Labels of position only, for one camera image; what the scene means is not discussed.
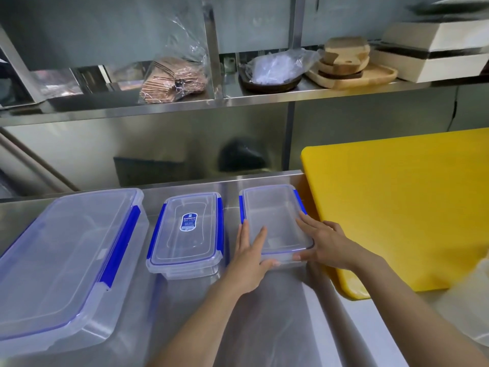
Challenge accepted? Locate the bag of brown cardboard sleeves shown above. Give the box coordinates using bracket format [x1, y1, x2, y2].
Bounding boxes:
[139, 15, 209, 105]

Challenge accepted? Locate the stainless steel shelf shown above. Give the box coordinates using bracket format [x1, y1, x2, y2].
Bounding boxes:
[0, 77, 489, 127]

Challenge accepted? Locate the person's right hand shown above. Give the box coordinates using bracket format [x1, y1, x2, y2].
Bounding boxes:
[292, 213, 363, 272]

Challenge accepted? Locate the yellow plastic cutting board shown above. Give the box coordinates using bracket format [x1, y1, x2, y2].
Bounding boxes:
[301, 128, 489, 301]

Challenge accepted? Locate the rectangular wooden tray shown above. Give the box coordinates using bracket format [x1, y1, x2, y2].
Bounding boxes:
[305, 65, 399, 90]

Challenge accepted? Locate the person's right forearm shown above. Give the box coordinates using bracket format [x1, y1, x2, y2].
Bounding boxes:
[343, 246, 489, 367]

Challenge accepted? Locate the plain clear plastic food container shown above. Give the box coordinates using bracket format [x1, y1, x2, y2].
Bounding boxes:
[239, 184, 315, 269]

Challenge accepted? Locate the large clear plastic food container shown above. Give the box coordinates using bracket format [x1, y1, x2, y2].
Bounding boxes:
[0, 188, 150, 358]

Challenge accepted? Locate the person's left hand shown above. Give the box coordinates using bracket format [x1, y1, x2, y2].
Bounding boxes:
[225, 219, 280, 296]

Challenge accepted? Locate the labelled clear plastic food container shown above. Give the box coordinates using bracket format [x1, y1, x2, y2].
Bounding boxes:
[146, 192, 224, 280]

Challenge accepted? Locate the white box with dark stripe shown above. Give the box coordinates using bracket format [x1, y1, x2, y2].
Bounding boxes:
[368, 44, 489, 84]
[381, 19, 489, 55]

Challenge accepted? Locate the light wooden serving board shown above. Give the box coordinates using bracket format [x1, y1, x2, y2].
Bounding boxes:
[324, 37, 371, 66]

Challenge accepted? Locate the dark round plate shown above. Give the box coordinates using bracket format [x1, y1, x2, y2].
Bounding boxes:
[238, 70, 303, 94]

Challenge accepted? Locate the dark round wooden coaster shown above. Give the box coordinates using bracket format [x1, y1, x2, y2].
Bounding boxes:
[318, 70, 364, 80]

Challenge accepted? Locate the dark flat dish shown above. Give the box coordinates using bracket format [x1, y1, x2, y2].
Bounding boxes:
[406, 0, 489, 16]

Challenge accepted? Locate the person's left forearm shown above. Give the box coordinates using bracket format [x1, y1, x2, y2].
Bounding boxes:
[148, 278, 264, 367]

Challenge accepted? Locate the round wooden serving board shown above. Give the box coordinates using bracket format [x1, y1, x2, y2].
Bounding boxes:
[318, 55, 371, 75]

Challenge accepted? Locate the crumpled clear plastic bag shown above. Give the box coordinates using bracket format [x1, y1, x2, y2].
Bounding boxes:
[246, 48, 320, 85]

